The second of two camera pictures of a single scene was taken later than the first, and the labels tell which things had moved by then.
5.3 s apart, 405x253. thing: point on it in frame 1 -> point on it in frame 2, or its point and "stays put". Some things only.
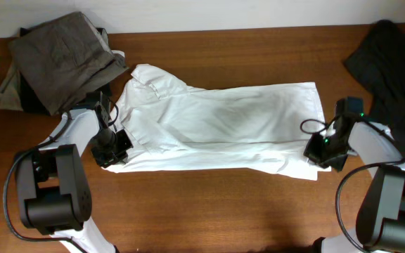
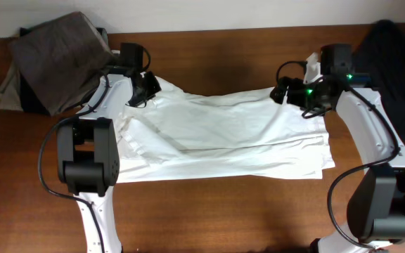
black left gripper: x=119 y=148 -> x=150 y=88
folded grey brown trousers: x=60 y=60 stays put
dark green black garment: x=392 y=65 stays put
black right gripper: x=319 y=151 -> x=282 y=93
